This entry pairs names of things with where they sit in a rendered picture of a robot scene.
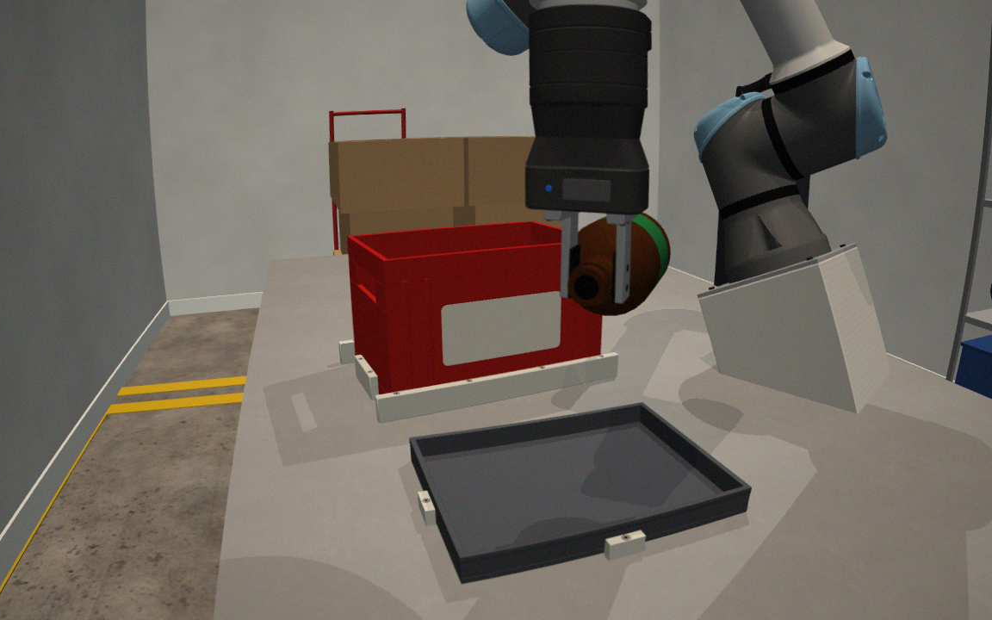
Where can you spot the brown bottle with green label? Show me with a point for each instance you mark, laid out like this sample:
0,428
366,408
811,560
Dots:
591,283

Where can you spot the red plastic crate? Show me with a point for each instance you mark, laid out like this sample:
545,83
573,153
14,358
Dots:
463,315

